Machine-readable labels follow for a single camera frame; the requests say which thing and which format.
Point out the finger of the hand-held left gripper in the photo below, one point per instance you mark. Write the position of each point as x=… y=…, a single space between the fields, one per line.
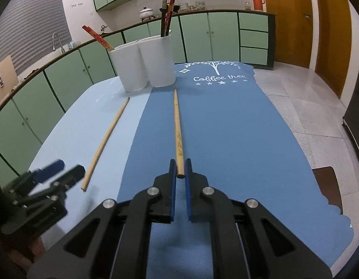
x=70 y=178
x=50 y=170

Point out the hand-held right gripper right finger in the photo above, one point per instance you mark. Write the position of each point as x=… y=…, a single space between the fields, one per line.
x=189 y=194

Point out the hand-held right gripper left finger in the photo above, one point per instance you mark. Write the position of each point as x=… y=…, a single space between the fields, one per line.
x=173 y=191

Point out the plain wooden chopstick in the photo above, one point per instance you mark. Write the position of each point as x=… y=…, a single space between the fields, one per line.
x=107 y=139
x=178 y=130

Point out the white double utensil holder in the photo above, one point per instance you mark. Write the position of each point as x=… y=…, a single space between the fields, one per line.
x=144 y=61

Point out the red-ended wooden chopstick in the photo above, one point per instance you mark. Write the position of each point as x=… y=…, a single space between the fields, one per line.
x=102 y=40
x=170 y=14
x=94 y=35

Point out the dark brown chopstick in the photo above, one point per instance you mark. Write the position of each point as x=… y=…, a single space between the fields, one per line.
x=164 y=3
x=162 y=23

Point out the light blue placemat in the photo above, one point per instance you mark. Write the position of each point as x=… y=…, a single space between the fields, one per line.
x=80 y=122

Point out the dark blue printed placemat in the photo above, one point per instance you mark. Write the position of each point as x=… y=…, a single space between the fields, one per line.
x=226 y=136

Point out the plastic bottles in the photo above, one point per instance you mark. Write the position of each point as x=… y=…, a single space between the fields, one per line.
x=73 y=45

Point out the metal faucet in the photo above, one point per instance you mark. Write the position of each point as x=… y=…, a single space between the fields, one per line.
x=58 y=42

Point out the brown wooden chair seat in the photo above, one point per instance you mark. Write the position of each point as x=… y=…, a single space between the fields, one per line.
x=327 y=186

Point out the small metal kettle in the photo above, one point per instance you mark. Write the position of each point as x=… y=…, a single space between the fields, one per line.
x=103 y=29

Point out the grey window blinds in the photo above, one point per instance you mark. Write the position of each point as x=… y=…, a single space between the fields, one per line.
x=31 y=20

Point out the green base cabinets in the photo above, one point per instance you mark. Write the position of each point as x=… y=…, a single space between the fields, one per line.
x=226 y=37

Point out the white pot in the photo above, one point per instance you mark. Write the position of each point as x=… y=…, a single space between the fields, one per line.
x=146 y=14

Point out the black pot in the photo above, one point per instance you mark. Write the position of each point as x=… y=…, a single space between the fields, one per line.
x=176 y=8

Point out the black cabinet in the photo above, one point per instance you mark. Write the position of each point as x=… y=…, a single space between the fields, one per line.
x=356 y=113

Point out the row of glass cups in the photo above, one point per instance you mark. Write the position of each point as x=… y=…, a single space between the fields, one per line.
x=194 y=5

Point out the glass jar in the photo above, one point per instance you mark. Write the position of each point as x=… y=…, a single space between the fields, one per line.
x=248 y=5

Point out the closed wooden door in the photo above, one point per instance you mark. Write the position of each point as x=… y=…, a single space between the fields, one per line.
x=287 y=20

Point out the orange thermos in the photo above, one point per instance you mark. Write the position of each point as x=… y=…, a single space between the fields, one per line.
x=258 y=0

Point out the recessed wooden door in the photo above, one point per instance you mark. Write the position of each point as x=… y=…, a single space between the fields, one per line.
x=333 y=35

